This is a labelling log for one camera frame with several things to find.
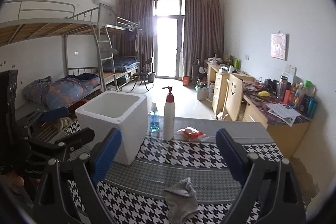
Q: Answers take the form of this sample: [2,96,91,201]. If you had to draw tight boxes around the anime wall picture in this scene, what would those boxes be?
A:
[270,33,286,60]

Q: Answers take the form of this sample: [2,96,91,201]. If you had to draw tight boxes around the orange bag by door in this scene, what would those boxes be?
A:
[182,76,189,86]

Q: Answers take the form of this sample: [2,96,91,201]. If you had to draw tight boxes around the metal bunk bed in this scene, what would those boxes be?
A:
[0,0,144,140]

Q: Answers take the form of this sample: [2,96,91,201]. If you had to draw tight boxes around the person right hand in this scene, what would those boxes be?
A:
[1,170,41,194]

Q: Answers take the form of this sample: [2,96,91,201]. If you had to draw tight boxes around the grey sock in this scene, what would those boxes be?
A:
[163,177,200,223]

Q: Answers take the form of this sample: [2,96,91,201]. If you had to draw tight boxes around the red snack packet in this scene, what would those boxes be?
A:
[177,127,206,141]

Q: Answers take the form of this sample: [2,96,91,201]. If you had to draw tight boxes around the yellow banana on desk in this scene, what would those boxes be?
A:
[258,91,270,97]

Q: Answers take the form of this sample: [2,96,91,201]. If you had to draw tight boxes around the right grey curtain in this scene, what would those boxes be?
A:
[183,0,224,77]

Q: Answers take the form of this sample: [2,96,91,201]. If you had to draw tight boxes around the white trash bin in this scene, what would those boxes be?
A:
[195,81,209,101]

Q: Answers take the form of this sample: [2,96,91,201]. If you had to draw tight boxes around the papers on desk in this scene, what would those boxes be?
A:
[266,103,301,127]

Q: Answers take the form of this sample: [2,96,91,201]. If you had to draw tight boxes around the houndstooth table cloth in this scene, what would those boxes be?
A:
[97,118,282,223]

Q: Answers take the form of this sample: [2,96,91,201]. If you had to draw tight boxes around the black folding chair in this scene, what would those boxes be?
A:
[131,57,154,91]

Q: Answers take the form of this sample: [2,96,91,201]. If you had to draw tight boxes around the teal cylinder bottle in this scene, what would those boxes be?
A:
[306,97,318,119]

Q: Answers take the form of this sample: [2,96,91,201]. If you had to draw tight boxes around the wooden smiley face chair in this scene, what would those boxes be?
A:
[225,74,243,121]

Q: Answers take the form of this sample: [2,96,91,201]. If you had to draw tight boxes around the left grey curtain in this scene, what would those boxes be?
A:
[115,0,154,65]

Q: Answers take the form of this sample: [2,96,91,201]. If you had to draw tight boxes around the white pump bottle red cap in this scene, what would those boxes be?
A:
[163,86,175,141]

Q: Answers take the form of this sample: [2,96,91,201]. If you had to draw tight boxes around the wooden desk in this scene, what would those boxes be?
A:
[205,61,310,157]

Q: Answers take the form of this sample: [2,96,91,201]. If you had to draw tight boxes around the white air conditioner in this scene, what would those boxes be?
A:
[94,0,116,8]

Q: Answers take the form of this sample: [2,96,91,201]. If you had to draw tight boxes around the white styrofoam box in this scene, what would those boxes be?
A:
[75,91,149,165]

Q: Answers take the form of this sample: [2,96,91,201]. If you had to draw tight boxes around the blue patterned quilt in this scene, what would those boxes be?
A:
[22,73,101,110]

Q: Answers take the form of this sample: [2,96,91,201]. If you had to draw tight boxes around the blue liquid spray bottle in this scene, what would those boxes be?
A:
[150,102,159,132]

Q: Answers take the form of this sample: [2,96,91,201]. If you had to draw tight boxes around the grey curtain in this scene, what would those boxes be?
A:
[183,0,224,77]
[115,0,154,65]

